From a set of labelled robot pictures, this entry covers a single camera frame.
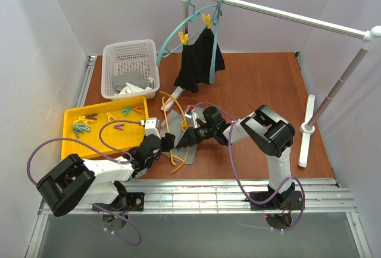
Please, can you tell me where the grey-blue hanger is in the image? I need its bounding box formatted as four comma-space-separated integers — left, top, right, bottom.
209, 0, 222, 84

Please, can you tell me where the grey underwear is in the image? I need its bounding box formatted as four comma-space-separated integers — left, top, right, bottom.
160, 107, 205, 165

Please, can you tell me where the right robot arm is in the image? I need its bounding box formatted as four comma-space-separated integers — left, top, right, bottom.
176, 105, 295, 204

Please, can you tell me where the orange clothespin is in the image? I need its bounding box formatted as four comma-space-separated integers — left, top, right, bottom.
131, 106, 144, 114

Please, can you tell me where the white clothes rack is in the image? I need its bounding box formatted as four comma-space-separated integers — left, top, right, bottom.
172, 0, 380, 174

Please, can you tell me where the white laundry basket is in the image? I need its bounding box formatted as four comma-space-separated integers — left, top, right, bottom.
101, 39, 160, 100

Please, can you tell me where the white cloth in basket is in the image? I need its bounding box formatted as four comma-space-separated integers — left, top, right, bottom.
114, 77, 155, 95

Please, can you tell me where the yellow hanger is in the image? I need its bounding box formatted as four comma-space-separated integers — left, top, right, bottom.
159, 91, 190, 175

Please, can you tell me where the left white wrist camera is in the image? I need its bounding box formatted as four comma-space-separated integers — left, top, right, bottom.
140, 117, 160, 137

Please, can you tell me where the yellow tray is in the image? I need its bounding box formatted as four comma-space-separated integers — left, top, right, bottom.
63, 97, 148, 155

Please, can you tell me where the purple clothespin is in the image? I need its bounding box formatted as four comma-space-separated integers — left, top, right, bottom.
85, 114, 98, 120
114, 124, 124, 130

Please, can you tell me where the yellow clothespin in tray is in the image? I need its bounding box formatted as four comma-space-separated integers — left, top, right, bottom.
107, 113, 116, 122

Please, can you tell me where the yellow clothespin left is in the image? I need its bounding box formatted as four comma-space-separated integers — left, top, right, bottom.
179, 32, 189, 45

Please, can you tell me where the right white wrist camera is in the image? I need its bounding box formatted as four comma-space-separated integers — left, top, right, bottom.
185, 105, 200, 128

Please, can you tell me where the purple clothespin lower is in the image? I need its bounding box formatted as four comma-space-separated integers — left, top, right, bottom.
114, 124, 124, 130

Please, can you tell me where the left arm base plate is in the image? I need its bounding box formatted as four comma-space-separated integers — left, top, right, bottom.
96, 192, 145, 212

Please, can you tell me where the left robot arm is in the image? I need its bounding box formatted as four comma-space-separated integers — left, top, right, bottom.
36, 133, 175, 217

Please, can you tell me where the black underwear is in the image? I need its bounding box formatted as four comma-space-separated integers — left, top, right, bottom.
174, 29, 214, 93

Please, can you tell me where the teal hanger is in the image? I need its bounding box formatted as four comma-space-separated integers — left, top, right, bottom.
156, 0, 218, 67

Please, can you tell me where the dark grey cloth in basket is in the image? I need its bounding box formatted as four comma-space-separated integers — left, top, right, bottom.
111, 71, 151, 92

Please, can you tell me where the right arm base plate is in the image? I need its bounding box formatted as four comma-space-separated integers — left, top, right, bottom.
249, 191, 307, 211

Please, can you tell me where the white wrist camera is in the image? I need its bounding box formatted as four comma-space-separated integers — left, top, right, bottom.
140, 117, 160, 137
185, 105, 200, 128

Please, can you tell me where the teal clothespin left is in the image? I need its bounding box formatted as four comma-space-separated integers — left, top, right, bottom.
72, 123, 91, 138

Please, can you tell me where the yellow clothespin right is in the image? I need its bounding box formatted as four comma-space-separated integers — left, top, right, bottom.
202, 14, 211, 29

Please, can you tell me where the teal clothespin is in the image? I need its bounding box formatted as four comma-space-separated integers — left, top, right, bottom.
72, 123, 91, 138
121, 107, 132, 116

